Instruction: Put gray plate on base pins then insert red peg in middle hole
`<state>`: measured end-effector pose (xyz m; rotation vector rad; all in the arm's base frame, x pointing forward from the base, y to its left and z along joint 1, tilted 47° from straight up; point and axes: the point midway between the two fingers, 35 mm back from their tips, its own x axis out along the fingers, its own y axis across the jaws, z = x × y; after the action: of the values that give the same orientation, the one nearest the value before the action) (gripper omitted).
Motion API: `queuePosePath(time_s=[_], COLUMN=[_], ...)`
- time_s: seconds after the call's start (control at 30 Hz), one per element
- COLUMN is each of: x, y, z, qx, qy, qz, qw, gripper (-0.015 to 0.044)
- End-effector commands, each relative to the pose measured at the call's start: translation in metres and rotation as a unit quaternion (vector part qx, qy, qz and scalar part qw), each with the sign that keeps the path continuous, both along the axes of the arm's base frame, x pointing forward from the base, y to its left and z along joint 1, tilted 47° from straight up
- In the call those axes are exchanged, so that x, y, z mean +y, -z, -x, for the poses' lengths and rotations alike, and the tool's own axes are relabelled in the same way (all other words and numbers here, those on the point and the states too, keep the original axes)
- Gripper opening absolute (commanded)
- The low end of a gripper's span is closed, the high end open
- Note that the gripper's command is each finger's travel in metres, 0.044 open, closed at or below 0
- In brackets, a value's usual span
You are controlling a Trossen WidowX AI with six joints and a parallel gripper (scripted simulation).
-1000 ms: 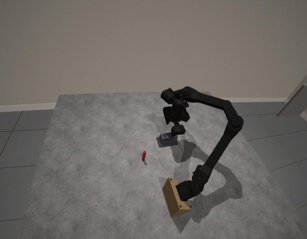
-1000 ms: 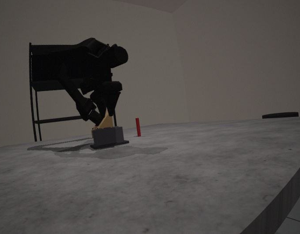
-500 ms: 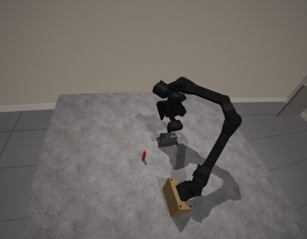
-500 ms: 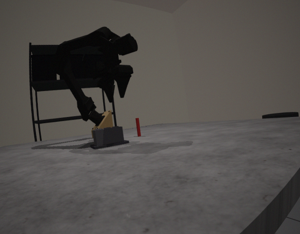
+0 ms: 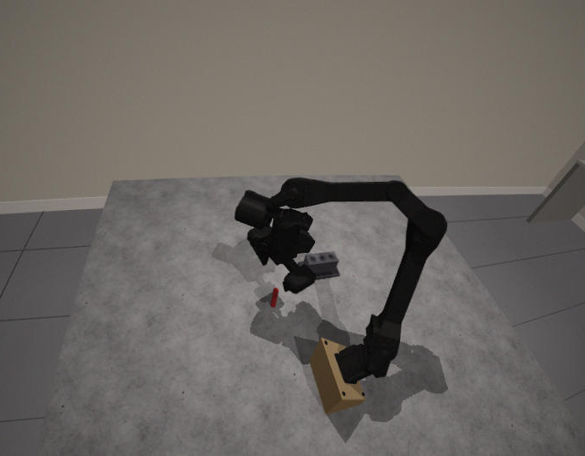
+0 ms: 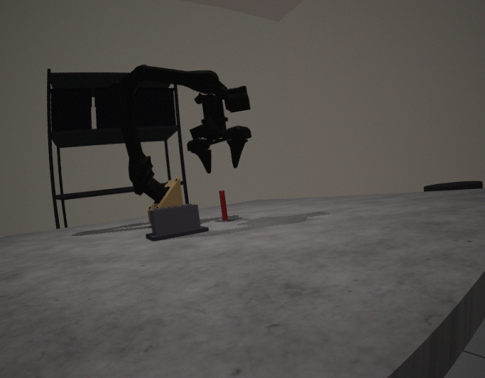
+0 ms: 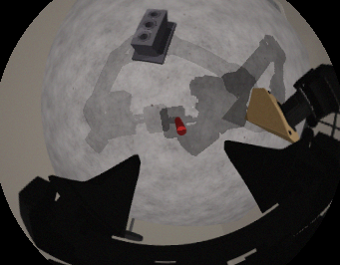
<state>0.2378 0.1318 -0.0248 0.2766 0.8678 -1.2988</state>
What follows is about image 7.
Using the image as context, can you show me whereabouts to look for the dark red peg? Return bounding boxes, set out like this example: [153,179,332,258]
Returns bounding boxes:
[174,117,186,135]

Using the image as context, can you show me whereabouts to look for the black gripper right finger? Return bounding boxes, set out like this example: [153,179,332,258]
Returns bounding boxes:
[224,133,311,212]

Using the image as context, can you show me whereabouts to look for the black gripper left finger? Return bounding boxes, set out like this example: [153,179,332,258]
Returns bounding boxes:
[49,155,141,238]

